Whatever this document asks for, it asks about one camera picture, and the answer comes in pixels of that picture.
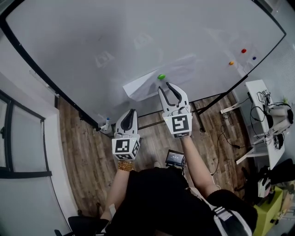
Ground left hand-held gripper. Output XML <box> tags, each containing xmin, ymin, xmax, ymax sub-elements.
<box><xmin>112</xmin><ymin>108</ymin><xmax>141</xmax><ymax>161</ymax></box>

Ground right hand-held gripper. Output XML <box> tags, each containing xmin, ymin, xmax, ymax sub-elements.
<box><xmin>158</xmin><ymin>82</ymin><xmax>193</xmax><ymax>139</ymax></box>

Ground white paper sheet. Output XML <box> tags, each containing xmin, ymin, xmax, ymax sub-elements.
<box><xmin>123</xmin><ymin>54</ymin><xmax>201</xmax><ymax>102</ymax></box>

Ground black-framed whiteboard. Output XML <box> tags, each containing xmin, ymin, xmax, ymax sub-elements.
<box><xmin>0</xmin><ymin>0</ymin><xmax>288</xmax><ymax>139</ymax></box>

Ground person's left forearm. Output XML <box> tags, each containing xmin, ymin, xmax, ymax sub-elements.
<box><xmin>100</xmin><ymin>169</ymin><xmax>134</xmax><ymax>221</ymax></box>

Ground person's right forearm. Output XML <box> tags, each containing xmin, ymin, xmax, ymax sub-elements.
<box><xmin>180</xmin><ymin>136</ymin><xmax>221</xmax><ymax>199</ymax></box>

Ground small black screen device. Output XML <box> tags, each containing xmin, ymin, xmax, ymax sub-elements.
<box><xmin>165</xmin><ymin>149</ymin><xmax>186</xmax><ymax>168</ymax></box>

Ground white desk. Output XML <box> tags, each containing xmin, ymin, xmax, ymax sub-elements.
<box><xmin>220</xmin><ymin>79</ymin><xmax>286</xmax><ymax>170</ymax></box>

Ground person's black clothing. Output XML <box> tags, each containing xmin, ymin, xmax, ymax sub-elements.
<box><xmin>92</xmin><ymin>167</ymin><xmax>258</xmax><ymax>236</ymax></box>

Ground white headset device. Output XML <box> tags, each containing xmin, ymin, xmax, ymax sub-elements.
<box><xmin>262</xmin><ymin>102</ymin><xmax>293</xmax><ymax>145</ymax></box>

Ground black office chair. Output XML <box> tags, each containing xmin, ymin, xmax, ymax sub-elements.
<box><xmin>54</xmin><ymin>215</ymin><xmax>109</xmax><ymax>236</ymax></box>

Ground white carton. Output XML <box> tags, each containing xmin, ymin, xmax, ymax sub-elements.
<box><xmin>257</xmin><ymin>177</ymin><xmax>271</xmax><ymax>198</ymax></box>

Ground black bag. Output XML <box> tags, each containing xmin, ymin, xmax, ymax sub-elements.
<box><xmin>242</xmin><ymin>159</ymin><xmax>295</xmax><ymax>206</ymax></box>

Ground green box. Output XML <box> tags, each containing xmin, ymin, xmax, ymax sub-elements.
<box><xmin>253</xmin><ymin>185</ymin><xmax>284</xmax><ymax>236</ymax></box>

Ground brown beaded bracelet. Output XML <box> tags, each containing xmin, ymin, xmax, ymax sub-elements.
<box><xmin>117</xmin><ymin>160</ymin><xmax>135</xmax><ymax>171</ymax></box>

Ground black floor cable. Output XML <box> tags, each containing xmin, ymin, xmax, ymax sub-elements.
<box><xmin>216</xmin><ymin>125</ymin><xmax>246</xmax><ymax>176</ymax></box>

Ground black window frame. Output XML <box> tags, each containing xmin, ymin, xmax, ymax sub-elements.
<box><xmin>0</xmin><ymin>89</ymin><xmax>53</xmax><ymax>179</ymax></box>

